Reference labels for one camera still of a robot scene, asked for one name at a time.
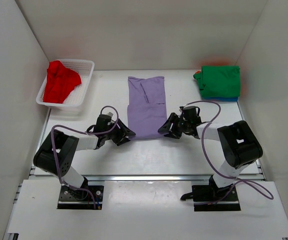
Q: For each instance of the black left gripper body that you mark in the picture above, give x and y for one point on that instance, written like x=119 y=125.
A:
x=111 y=134

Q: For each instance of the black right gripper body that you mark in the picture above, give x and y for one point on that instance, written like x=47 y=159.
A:
x=184 y=124

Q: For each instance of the purple t-shirt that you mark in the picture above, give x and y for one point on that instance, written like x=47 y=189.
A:
x=146 y=111

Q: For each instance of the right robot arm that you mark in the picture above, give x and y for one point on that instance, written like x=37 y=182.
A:
x=239 y=144

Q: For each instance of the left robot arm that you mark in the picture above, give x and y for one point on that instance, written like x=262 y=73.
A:
x=56 y=153

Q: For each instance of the green folded t-shirt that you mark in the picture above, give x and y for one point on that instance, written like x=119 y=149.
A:
x=219 y=81

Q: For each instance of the blue folded t-shirt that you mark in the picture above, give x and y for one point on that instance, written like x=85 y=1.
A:
x=221 y=99

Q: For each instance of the white plastic basket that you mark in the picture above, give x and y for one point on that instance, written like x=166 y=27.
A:
x=74 y=101

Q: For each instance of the red t-shirt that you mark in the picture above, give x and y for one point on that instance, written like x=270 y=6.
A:
x=60 y=82

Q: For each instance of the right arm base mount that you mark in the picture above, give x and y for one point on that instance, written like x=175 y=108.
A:
x=213 y=199

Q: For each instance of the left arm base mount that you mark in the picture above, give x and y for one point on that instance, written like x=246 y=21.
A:
x=79 y=199

